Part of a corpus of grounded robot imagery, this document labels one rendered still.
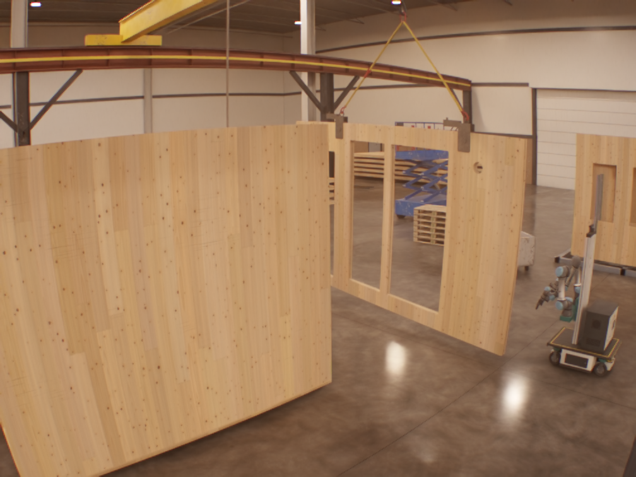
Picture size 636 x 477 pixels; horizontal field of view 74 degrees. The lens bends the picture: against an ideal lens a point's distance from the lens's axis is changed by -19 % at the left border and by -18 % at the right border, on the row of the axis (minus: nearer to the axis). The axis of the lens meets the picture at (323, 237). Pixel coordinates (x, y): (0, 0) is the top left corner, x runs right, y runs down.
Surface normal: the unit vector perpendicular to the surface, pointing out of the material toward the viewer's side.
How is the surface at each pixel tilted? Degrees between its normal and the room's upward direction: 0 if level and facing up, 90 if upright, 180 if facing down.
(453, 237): 90
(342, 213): 90
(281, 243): 90
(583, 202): 90
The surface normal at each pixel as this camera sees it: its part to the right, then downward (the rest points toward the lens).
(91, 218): 0.70, 0.15
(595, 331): -0.70, 0.17
